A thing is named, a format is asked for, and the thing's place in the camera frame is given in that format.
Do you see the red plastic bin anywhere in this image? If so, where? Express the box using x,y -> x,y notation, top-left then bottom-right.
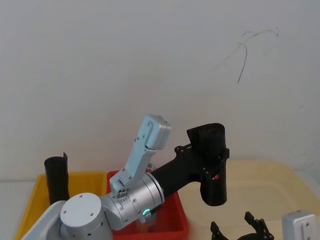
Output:
106,170 -> 190,240

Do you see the cream plastic tray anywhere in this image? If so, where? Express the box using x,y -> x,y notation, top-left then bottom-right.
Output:
174,159 -> 320,240

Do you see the yellow plastic bin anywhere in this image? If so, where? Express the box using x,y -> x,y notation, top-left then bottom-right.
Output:
14,170 -> 107,240

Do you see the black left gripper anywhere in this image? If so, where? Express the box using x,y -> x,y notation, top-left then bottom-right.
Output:
149,143 -> 231,200

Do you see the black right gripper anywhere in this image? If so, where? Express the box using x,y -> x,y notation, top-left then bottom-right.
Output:
210,211 -> 274,240

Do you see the black plastic tube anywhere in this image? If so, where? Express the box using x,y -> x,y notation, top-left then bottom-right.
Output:
186,122 -> 230,207
44,151 -> 71,206

